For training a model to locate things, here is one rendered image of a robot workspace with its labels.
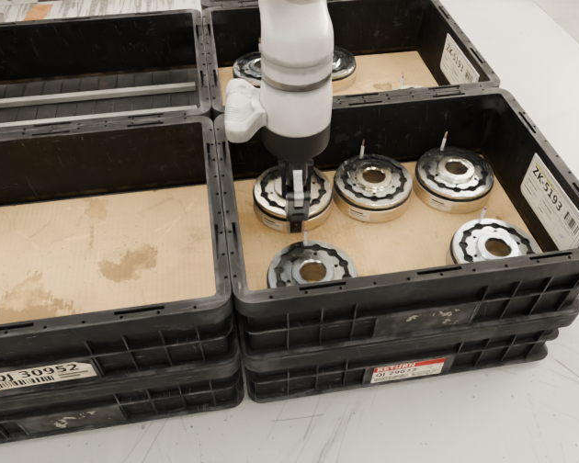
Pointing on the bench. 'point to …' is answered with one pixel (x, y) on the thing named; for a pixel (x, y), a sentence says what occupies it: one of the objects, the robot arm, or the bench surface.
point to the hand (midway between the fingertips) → (294, 208)
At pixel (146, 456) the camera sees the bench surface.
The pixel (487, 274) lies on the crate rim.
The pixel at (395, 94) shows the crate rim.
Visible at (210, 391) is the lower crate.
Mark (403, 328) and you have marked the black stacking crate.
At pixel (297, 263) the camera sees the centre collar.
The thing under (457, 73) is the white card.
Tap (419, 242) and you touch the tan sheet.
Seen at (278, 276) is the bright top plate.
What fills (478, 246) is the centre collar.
